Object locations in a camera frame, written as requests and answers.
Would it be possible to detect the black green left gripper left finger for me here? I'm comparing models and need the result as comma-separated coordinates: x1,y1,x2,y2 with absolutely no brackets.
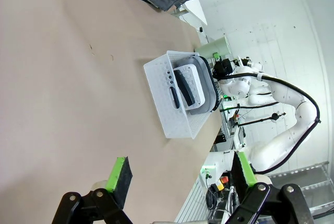
51,156,134,224

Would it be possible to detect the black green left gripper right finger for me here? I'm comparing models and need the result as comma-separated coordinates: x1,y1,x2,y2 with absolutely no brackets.
226,150,315,224

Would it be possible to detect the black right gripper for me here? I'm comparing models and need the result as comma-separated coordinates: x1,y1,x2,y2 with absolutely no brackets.
212,57,233,80

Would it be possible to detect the white rectangular electronic device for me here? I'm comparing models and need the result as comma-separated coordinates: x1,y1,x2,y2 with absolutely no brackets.
173,63,206,111

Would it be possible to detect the white perforated plastic basket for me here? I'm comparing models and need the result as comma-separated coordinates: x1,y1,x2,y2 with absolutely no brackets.
143,50,223,140

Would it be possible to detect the yellow emergency stop box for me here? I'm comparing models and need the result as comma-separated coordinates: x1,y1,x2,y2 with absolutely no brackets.
213,175,231,193

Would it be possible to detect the black tripod stand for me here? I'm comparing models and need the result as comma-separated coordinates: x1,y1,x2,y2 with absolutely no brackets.
220,105,288,128

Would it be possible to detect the white side table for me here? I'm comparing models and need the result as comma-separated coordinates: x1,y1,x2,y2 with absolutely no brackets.
172,0,209,27

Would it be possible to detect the metal wire shelf rack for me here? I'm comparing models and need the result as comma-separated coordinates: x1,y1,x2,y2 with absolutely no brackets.
268,160,334,216

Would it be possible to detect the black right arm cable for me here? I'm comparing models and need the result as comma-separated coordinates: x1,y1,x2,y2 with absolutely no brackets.
215,73,322,175

